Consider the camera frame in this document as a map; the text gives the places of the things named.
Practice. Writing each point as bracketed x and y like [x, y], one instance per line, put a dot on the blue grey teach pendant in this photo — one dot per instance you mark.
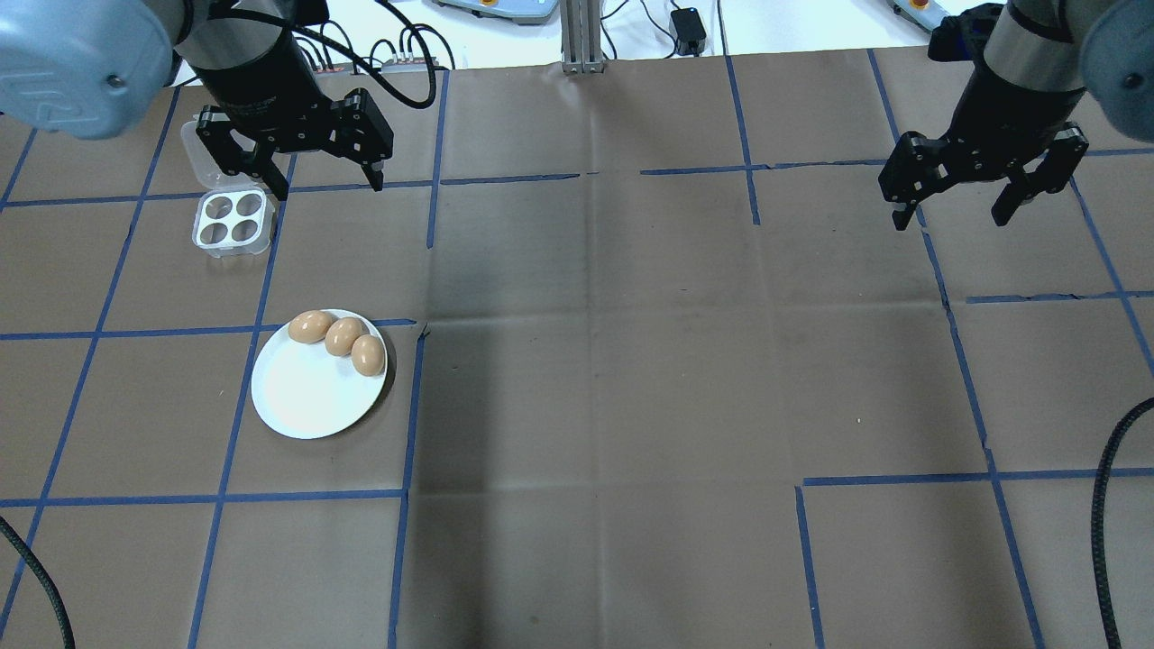
[911, 9]
[496, 9]

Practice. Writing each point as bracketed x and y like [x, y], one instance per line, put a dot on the clear plastic egg carton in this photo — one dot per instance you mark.
[233, 219]

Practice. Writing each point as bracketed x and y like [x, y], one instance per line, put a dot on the black power adapter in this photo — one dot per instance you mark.
[688, 27]

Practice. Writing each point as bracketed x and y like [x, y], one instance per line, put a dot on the brown egg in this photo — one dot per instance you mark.
[309, 327]
[368, 356]
[343, 337]

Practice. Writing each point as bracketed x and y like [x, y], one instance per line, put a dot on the white round plate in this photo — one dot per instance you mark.
[306, 397]

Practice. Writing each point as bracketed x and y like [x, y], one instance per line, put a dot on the aluminium profile post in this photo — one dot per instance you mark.
[582, 36]

